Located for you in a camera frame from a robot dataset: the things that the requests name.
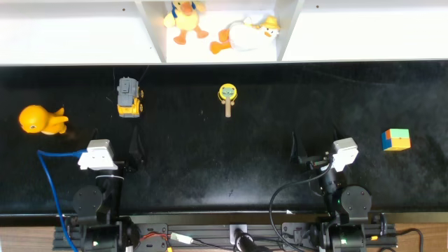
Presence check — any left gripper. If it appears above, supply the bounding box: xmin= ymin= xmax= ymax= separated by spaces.
xmin=91 ymin=125 xmax=145 ymax=173

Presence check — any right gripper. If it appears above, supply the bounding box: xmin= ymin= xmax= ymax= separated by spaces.
xmin=290 ymin=125 xmax=343 ymax=172

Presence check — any grey and yellow toy truck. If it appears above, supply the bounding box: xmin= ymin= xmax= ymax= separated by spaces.
xmin=116 ymin=76 xmax=145 ymax=119

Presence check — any many-coloured puzzle cube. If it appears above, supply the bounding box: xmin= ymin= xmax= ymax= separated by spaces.
xmin=381 ymin=128 xmax=412 ymax=152

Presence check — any yellow rubber duck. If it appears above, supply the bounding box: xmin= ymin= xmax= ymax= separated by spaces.
xmin=18 ymin=104 xmax=70 ymax=136

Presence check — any yellow rattle drum toy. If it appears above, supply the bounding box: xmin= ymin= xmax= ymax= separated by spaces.
xmin=217 ymin=83 xmax=239 ymax=118

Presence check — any white shelf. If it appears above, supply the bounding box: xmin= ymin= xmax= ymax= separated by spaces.
xmin=0 ymin=0 xmax=448 ymax=67

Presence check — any white plush duck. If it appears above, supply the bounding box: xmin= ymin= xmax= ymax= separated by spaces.
xmin=209 ymin=15 xmax=281 ymax=55

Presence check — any yellow plush duck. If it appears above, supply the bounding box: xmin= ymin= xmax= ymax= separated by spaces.
xmin=163 ymin=0 xmax=210 ymax=46

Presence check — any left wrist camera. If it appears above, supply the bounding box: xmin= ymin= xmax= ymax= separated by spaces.
xmin=77 ymin=139 xmax=118 ymax=172

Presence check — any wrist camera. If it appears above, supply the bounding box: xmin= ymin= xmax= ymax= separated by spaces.
xmin=330 ymin=137 xmax=359 ymax=172
xmin=77 ymin=139 xmax=118 ymax=172

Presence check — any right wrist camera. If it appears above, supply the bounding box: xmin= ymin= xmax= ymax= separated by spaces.
xmin=330 ymin=137 xmax=359 ymax=172

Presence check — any black cable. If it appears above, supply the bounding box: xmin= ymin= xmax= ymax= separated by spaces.
xmin=268 ymin=159 xmax=333 ymax=252

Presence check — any mounting rail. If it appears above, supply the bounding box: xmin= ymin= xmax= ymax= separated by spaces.
xmin=52 ymin=211 xmax=425 ymax=252

